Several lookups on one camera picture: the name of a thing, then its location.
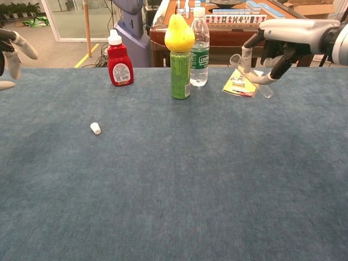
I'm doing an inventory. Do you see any clear glass test tube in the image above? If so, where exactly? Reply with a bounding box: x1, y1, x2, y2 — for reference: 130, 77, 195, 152
229, 53, 274, 99

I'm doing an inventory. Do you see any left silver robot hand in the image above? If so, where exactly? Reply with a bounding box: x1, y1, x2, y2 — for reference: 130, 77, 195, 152
0, 28, 39, 92

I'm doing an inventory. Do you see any clear plastic water bottle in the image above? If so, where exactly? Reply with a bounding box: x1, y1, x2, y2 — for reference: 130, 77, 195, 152
189, 7, 210, 87

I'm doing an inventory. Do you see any yellow razor blister pack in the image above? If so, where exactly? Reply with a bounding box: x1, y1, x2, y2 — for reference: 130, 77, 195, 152
222, 67, 265, 98

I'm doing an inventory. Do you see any blue-backed mahjong tile stack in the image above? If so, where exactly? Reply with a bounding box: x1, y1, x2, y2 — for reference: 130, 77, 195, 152
246, 0, 262, 14
259, 2, 286, 20

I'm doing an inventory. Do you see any white plastic sheet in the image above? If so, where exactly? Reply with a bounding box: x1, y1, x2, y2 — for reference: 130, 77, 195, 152
152, 0, 171, 27

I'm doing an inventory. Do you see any wooden pole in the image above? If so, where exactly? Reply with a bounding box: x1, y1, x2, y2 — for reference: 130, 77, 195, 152
83, 0, 92, 58

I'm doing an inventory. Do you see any red ketchup bottle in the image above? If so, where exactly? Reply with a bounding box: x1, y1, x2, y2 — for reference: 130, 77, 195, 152
107, 28, 135, 87

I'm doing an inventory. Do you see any white framed glass partition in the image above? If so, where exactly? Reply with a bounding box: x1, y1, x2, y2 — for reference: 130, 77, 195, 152
40, 0, 115, 43

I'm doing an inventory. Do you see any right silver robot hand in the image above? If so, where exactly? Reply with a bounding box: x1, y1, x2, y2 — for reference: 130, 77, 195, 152
241, 18, 340, 85

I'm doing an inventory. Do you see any green drink can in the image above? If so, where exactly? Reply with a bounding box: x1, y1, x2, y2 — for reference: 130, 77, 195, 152
170, 50, 191, 100

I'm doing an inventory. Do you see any brown mahjong table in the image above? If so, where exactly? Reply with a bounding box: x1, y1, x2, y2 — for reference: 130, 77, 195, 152
149, 0, 327, 68

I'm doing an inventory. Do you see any face-up mahjong tile row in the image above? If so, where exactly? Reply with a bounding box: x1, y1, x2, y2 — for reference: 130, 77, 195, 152
206, 15, 266, 24

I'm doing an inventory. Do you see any blue-grey machine pedestal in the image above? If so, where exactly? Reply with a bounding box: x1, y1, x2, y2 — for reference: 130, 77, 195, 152
111, 0, 152, 67

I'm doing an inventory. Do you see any cardboard box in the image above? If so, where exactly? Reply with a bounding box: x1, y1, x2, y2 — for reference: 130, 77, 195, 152
288, 0, 335, 19

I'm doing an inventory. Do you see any yellow pear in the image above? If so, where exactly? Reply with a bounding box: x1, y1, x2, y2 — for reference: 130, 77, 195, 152
164, 9, 196, 53

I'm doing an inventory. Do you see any blue table cloth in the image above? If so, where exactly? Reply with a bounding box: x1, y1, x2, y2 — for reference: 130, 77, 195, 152
0, 67, 348, 261

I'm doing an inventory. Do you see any blue-backed mahjong tile row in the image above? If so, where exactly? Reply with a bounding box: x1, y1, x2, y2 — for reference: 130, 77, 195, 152
212, 8, 251, 15

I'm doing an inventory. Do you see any row of potted plants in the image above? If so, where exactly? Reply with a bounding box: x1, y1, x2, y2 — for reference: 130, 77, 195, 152
0, 2, 41, 19

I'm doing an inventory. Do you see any green bag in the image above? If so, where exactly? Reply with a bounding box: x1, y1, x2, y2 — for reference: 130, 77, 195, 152
22, 16, 51, 28

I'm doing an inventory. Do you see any white plastic basket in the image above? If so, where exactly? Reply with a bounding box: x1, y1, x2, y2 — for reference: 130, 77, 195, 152
312, 53, 331, 66

